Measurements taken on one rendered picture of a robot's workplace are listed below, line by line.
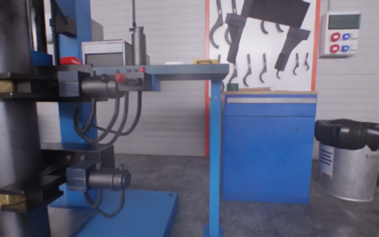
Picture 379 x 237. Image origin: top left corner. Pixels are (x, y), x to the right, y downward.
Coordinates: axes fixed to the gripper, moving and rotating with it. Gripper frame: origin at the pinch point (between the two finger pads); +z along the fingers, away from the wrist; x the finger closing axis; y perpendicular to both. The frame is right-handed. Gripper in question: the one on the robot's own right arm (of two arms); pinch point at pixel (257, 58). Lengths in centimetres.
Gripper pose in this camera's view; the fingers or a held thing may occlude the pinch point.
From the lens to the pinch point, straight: 51.5
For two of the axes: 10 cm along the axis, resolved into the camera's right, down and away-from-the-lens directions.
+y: 1.2, 5.1, -8.5
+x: 9.8, 0.9, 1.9
